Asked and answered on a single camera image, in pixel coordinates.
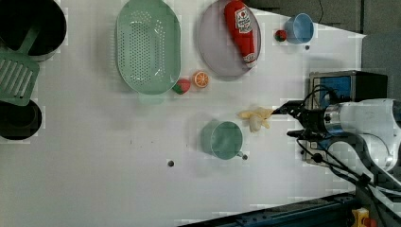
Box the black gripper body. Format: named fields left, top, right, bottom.
left=297, top=108, right=328, bottom=141

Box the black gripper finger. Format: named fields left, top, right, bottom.
left=272, top=100, right=305, bottom=115
left=287, top=130, right=305, bottom=138

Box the yellow toy banana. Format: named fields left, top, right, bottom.
left=237, top=107, right=273, bottom=132

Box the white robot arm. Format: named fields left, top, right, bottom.
left=273, top=98, right=400, bottom=192

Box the silver toaster oven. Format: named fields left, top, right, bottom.
left=303, top=70, right=389, bottom=165

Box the small red strawberry toy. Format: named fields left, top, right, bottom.
left=274, top=30, right=287, bottom=42

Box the blue cup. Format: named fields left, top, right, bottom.
left=285, top=13, right=314, bottom=44

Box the green mug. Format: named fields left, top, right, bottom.
left=200, top=120, right=248, bottom=160

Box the orange slice toy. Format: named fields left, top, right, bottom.
left=193, top=71, right=209, bottom=88

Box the grey round plate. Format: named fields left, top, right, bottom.
left=198, top=0, right=261, bottom=77

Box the yellow red emergency button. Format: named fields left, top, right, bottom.
left=352, top=208, right=377, bottom=227

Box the red ketchup bottle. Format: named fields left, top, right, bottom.
left=224, top=0, right=256, bottom=68

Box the green oval colander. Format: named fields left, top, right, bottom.
left=115, top=0, right=181, bottom=95

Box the green slotted spatula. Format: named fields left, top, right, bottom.
left=0, top=26, right=40, bottom=106

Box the small black pot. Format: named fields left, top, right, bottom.
left=0, top=100, right=43, bottom=140

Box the large black pot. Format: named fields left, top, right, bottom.
left=0, top=0, right=67, bottom=61

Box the blue metal frame rail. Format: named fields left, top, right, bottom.
left=180, top=193, right=360, bottom=227

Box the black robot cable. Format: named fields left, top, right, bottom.
left=295, top=84, right=401, bottom=227

